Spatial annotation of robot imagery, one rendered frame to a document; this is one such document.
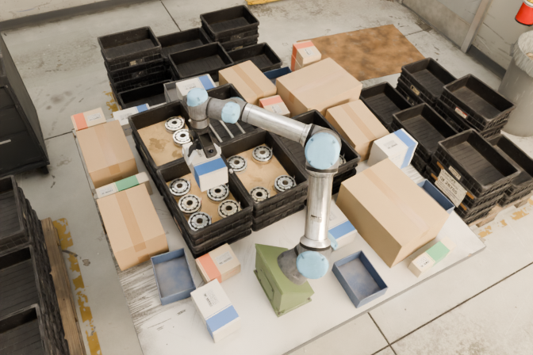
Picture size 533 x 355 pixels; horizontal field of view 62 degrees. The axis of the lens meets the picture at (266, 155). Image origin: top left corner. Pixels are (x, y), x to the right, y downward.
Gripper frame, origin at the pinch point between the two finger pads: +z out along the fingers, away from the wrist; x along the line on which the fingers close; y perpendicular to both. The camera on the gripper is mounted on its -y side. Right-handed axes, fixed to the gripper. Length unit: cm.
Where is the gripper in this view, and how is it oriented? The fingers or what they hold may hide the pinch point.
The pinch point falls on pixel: (205, 160)
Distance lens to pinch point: 187.8
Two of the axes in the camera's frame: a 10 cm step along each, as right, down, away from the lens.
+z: -0.4, 6.7, 7.5
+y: -4.6, -6.8, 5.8
